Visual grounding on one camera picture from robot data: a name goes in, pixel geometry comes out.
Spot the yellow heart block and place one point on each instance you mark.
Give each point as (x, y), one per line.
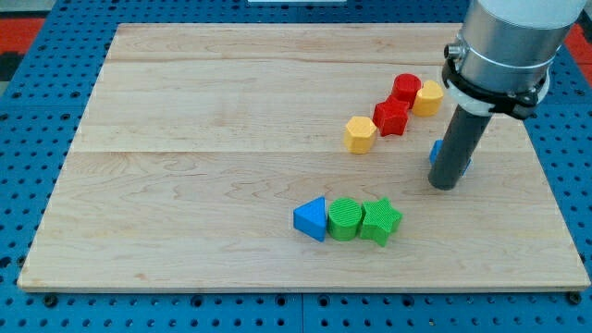
(428, 99)

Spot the green cylinder block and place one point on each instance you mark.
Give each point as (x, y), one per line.
(344, 218)

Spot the blue cube block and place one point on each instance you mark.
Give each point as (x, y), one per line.
(434, 154)

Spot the green star block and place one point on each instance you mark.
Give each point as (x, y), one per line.
(380, 220)

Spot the red cylinder block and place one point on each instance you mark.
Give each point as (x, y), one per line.
(405, 87)

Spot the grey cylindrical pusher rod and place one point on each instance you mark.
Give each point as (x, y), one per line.
(460, 140)

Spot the blue triangle block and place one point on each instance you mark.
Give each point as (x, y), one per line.
(311, 219)

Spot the wooden board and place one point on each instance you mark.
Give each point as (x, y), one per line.
(199, 141)

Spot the red star block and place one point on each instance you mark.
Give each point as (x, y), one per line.
(391, 116)

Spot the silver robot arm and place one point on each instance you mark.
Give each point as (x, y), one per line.
(499, 61)

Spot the yellow hexagon block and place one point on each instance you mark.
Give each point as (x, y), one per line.
(360, 135)

